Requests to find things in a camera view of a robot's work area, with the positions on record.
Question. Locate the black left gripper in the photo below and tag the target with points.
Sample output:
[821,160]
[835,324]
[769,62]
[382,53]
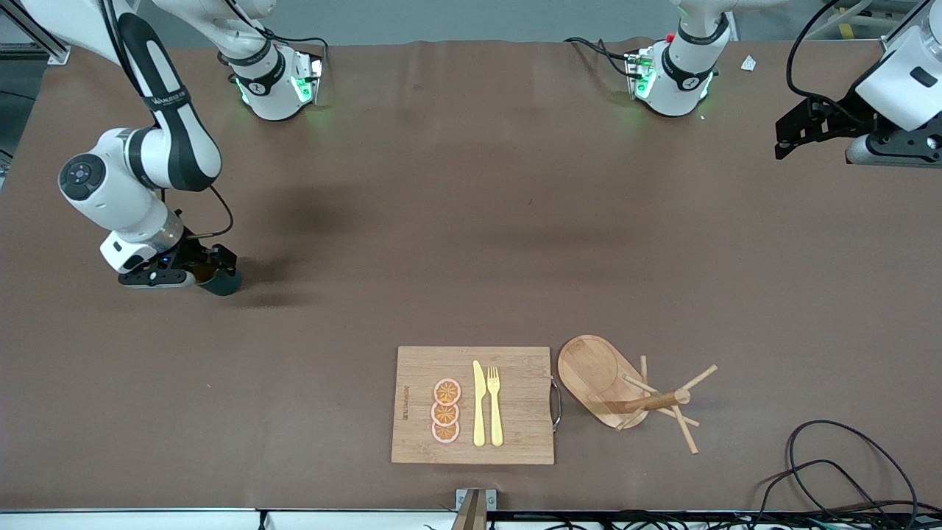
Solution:
[841,120]

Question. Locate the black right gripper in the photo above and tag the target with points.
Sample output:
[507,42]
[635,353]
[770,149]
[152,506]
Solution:
[193,255]

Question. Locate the dark teal cup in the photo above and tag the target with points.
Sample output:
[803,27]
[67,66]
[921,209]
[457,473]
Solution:
[227,283]

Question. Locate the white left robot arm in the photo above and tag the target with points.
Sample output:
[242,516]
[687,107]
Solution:
[681,73]

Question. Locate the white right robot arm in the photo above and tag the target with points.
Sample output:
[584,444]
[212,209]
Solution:
[176,147]

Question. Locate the wooden cup rack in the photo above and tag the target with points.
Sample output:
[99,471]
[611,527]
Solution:
[589,368]

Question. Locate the white paper scrap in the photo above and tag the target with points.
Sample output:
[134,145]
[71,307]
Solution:
[748,63]

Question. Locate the brown table cover mat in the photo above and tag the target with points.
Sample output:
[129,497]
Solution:
[441,221]

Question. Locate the toy orange slice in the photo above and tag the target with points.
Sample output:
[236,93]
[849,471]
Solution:
[445,433]
[447,391]
[445,415]

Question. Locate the yellow plastic knife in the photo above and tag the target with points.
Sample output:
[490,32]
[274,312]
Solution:
[479,412]

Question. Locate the yellow plastic fork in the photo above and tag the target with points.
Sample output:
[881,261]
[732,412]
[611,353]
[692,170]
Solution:
[496,419]

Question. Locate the aluminium frame profile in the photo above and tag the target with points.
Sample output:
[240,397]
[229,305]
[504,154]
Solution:
[894,44]
[44,48]

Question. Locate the white table edge rail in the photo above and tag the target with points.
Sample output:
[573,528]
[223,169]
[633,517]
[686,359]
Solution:
[147,520]

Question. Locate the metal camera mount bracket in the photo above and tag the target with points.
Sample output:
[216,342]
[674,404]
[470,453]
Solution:
[475,511]

